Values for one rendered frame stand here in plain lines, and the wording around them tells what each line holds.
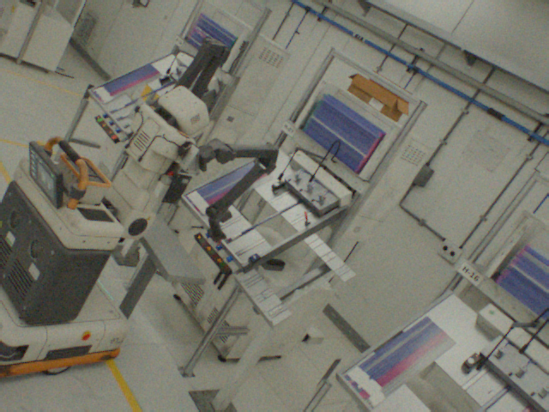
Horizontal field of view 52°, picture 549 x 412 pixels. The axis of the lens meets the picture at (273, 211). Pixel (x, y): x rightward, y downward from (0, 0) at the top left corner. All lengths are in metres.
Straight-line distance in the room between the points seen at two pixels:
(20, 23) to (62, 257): 4.87
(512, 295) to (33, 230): 2.08
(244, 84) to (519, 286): 2.47
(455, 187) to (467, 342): 2.01
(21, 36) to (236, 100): 3.39
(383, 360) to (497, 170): 2.21
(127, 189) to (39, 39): 4.58
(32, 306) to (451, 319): 1.85
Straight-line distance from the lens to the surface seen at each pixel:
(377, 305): 4.75
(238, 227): 3.17
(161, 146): 2.52
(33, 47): 7.15
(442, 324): 2.79
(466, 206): 4.49
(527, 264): 2.73
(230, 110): 4.31
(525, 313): 2.75
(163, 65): 4.58
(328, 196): 3.21
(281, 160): 3.55
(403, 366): 2.64
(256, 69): 4.28
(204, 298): 3.62
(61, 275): 2.46
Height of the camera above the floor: 1.84
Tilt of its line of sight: 16 degrees down
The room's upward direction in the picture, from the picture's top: 32 degrees clockwise
